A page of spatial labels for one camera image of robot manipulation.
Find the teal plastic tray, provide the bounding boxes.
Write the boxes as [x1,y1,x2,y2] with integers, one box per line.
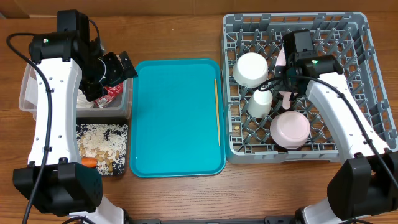
[130,58,226,178]

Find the wooden chopstick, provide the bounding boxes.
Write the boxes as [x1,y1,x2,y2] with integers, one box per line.
[214,79,221,146]

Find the large white tissue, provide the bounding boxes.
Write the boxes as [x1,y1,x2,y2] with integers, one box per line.
[76,90,94,109]

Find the orange carrot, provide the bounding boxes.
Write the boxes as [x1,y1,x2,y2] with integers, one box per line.
[81,157,97,168]

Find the red snack wrapper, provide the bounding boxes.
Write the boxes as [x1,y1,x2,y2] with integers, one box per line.
[94,83,124,108]

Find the clear plastic bin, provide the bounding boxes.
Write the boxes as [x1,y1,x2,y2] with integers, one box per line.
[19,58,132,121]

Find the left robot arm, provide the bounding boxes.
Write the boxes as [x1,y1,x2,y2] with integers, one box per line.
[12,29,137,223]

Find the white bowl with nuts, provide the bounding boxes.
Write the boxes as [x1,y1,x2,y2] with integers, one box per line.
[233,52,268,88]

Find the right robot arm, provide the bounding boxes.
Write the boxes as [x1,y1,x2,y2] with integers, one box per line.
[275,52,397,223]

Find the pink white plate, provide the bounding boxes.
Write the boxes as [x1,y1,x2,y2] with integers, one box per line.
[275,47,286,67]

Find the pink bowl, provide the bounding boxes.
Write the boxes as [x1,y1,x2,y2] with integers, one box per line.
[270,111,310,150]

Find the grey dishwasher rack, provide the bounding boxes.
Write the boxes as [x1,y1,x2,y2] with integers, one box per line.
[221,12,397,164]

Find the spilled rice and nuts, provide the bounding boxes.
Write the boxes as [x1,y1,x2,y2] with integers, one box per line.
[76,123,129,175]

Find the white plastic fork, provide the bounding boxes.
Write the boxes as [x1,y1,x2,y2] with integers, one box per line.
[279,91,298,110]

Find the small white round cup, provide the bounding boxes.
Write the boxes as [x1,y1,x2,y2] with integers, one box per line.
[247,90,273,118]

